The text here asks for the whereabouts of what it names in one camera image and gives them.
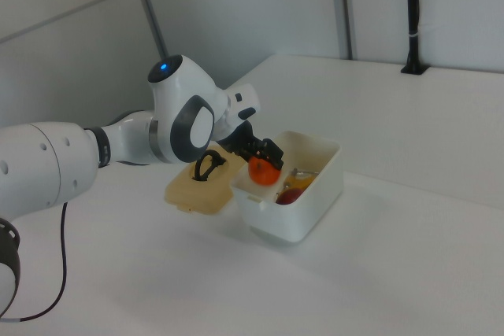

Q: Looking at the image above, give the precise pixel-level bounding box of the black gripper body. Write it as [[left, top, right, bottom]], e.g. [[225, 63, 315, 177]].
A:
[[216, 120, 265, 155]]

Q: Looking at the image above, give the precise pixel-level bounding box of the orange toy fruit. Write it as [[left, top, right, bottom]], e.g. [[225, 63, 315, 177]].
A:
[[247, 157, 282, 186]]

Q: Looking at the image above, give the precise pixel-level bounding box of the red toy apple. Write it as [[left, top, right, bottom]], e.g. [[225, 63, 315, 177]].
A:
[[275, 188, 305, 206]]

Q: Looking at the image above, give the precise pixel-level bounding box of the white plastic container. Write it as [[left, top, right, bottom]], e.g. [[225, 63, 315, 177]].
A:
[[229, 130, 344, 245]]

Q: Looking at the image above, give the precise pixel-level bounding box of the yellow item with metal parts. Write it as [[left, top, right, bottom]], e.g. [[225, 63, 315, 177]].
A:
[[283, 168, 321, 192]]

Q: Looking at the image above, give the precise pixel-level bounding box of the beige plastic lid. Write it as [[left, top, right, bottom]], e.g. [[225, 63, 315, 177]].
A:
[[164, 149, 247, 216]]

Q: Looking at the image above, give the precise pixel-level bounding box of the black pole with base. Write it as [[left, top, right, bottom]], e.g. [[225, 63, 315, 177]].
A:
[[400, 0, 428, 76]]

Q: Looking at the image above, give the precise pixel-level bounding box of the grey partition corner post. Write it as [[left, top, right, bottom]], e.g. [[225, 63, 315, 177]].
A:
[[126, 0, 171, 58]]

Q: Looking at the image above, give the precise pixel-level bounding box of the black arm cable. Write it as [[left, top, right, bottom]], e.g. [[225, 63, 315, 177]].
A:
[[0, 149, 228, 323]]

